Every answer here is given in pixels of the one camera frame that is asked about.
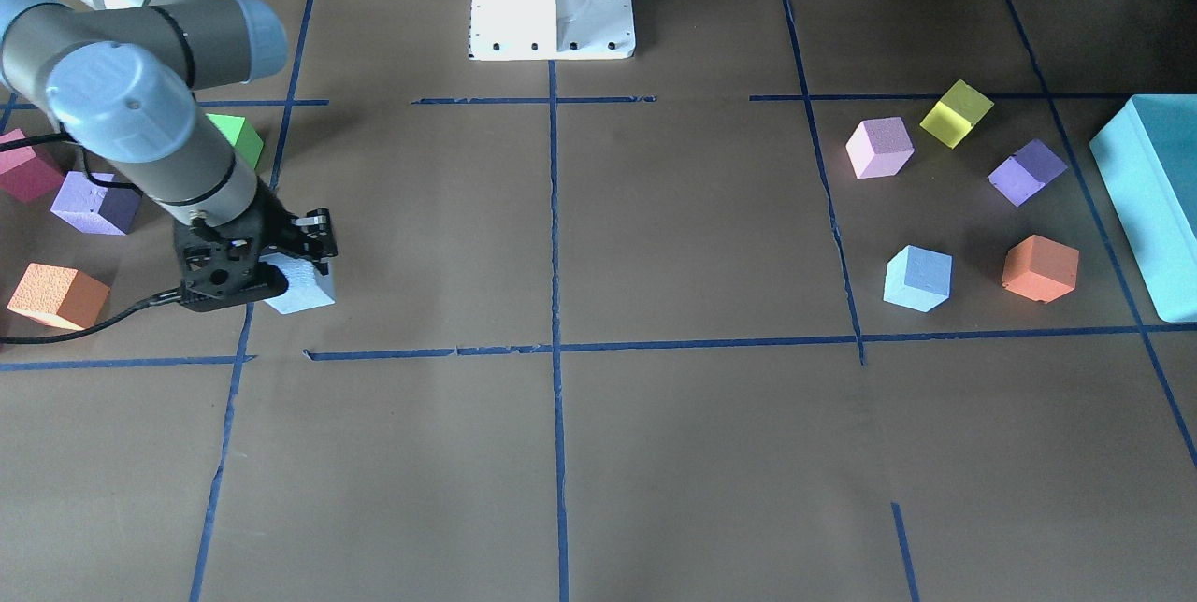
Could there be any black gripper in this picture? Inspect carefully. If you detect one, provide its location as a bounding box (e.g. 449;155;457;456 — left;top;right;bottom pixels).
174;188;340;312

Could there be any light blue foam cube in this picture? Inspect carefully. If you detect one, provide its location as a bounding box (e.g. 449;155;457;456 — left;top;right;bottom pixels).
882;245;954;312
261;253;335;315

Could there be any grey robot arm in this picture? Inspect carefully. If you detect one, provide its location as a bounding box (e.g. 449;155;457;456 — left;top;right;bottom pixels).
4;0;338;311

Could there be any green foam cube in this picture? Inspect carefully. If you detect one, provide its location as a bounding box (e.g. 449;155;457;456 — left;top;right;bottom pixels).
207;113;265;170

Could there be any purple foam cube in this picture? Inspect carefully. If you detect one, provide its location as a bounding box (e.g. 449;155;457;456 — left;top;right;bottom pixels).
50;171;142;236
988;139;1068;207

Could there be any orange foam cube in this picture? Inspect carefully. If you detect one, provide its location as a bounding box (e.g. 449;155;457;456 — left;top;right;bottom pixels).
6;263;110;332
1002;235;1080;303

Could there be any magenta foam cube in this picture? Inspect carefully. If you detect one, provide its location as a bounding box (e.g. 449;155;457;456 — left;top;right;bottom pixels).
1;128;65;203

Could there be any pink foam cube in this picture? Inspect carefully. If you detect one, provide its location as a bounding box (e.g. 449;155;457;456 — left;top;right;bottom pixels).
845;116;915;180

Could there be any yellow foam cube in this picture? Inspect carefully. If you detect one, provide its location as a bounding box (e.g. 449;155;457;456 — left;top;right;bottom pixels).
919;79;994;150

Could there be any teal foam box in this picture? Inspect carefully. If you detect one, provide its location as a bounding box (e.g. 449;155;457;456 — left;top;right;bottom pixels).
1090;93;1196;323

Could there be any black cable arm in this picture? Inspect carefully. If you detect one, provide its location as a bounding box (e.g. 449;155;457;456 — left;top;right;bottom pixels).
0;133;188;346

